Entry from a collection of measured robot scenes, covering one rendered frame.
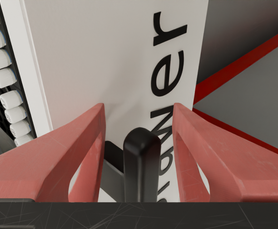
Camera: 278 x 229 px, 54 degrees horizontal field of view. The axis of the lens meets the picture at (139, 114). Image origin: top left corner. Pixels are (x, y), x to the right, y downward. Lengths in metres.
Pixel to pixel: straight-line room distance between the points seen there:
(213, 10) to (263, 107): 0.17
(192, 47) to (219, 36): 0.35
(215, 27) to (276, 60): 0.14
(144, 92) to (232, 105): 0.27
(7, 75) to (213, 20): 0.36
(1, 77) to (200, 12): 0.14
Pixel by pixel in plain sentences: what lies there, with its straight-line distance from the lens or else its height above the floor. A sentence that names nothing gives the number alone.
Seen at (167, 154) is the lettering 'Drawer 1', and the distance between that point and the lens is 0.21.
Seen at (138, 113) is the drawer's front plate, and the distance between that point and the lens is 0.15.
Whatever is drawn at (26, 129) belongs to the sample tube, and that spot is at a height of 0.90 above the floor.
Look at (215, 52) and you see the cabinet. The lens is 0.54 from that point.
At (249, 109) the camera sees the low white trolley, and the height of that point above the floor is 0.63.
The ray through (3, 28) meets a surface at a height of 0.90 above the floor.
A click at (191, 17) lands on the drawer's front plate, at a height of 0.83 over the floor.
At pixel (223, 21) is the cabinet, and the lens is 0.52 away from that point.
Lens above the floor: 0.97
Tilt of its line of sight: 36 degrees down
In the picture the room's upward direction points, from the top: 121 degrees counter-clockwise
